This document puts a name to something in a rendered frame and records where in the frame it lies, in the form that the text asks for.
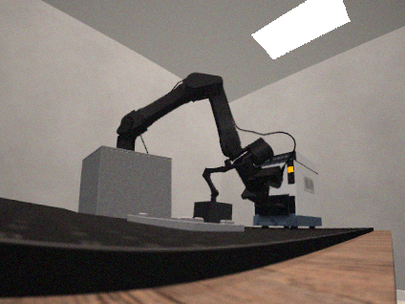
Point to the white benchtop heat sealer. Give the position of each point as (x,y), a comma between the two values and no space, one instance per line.
(299,195)

